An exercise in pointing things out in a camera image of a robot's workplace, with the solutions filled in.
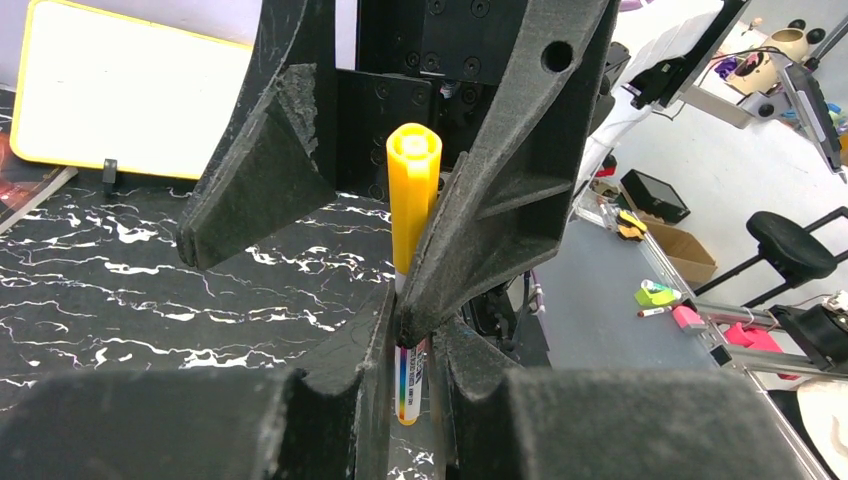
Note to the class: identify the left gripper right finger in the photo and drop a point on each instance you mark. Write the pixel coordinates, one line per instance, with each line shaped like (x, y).
(504, 421)

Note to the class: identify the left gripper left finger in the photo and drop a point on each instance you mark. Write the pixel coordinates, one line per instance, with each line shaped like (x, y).
(327, 416)

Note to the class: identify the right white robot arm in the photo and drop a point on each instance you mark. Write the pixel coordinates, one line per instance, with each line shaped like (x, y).
(667, 42)

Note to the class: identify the dark book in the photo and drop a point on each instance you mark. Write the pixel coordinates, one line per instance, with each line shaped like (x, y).
(25, 185)

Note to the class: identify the orange-yellow pen cap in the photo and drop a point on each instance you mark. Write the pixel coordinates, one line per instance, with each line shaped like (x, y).
(414, 161)

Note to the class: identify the white marker pen yellow end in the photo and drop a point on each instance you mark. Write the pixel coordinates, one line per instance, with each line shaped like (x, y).
(408, 382)

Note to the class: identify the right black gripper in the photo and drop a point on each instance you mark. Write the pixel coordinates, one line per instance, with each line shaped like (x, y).
(512, 96)

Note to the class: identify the whiteboard with wooden frame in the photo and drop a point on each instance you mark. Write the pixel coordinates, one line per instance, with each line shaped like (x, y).
(96, 86)

